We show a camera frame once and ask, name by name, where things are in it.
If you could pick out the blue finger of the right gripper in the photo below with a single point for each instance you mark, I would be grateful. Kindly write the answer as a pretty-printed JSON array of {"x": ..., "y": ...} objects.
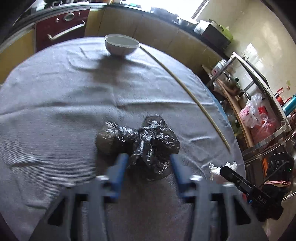
[{"x": 235, "y": 178}]

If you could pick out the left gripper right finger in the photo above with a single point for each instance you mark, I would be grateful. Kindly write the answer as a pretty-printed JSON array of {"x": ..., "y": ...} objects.
[{"x": 186, "y": 187}]

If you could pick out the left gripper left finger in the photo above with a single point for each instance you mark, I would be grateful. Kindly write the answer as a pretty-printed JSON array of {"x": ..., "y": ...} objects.
[{"x": 116, "y": 174}]

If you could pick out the black plastic bag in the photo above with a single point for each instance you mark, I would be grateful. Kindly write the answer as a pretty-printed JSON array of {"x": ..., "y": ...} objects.
[{"x": 149, "y": 147}]

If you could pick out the pink white plastic bag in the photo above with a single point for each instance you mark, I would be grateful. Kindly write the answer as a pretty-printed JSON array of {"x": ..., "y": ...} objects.
[{"x": 256, "y": 117}]

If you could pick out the metal storage shelf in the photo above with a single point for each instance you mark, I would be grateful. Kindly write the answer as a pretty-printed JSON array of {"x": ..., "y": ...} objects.
[{"x": 258, "y": 84}]

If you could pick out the teal thermos bottle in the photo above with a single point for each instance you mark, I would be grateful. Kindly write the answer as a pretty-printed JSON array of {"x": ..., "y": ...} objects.
[{"x": 290, "y": 106}]

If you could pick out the grey tablecloth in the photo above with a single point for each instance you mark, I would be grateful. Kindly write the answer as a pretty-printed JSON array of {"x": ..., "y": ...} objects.
[{"x": 55, "y": 103}]

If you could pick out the white ceramic bowl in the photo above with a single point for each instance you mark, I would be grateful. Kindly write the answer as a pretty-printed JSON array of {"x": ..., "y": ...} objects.
[{"x": 120, "y": 45}]

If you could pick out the red built-in oven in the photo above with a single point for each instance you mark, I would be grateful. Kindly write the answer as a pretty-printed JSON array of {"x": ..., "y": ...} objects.
[{"x": 61, "y": 28}]

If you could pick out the black microwave oven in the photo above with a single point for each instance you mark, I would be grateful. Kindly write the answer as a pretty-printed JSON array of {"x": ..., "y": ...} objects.
[{"x": 210, "y": 31}]

